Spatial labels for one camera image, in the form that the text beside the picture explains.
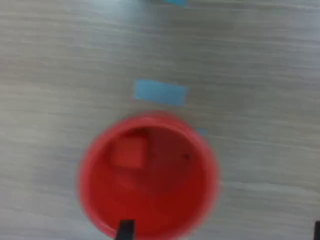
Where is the red cube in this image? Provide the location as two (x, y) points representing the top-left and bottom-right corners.
(110, 136), (149, 169)

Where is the red plastic cup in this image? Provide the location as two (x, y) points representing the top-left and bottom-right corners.
(76, 112), (221, 240)

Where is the blue tape piece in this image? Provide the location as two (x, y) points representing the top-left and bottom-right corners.
(133, 79), (188, 108)
(162, 0), (188, 8)

